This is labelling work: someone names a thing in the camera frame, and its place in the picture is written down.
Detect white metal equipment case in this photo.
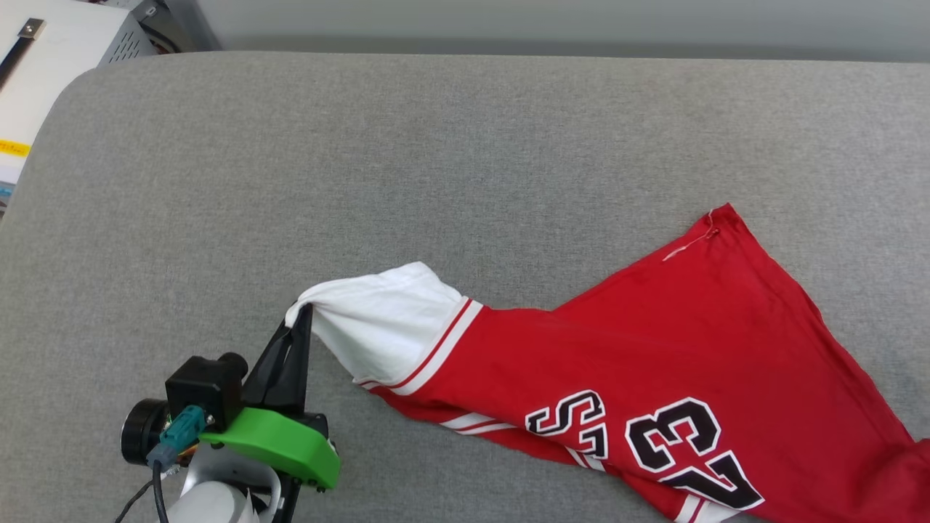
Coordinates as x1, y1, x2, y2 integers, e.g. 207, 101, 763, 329
0, 0, 158, 219

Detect left arm teal-plug cable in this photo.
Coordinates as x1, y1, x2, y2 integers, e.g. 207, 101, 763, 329
145, 405, 209, 523

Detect grey partition leg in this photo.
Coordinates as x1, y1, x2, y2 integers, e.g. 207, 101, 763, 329
142, 0, 222, 53

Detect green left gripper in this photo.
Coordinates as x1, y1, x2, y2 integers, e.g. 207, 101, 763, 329
199, 304, 341, 490

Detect red basketball jersey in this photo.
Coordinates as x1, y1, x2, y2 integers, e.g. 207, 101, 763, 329
285, 203, 930, 523

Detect black strap handle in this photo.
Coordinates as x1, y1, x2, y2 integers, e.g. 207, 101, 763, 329
0, 18, 46, 92

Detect white partition panel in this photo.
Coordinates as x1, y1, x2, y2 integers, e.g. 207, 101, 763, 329
193, 0, 930, 56

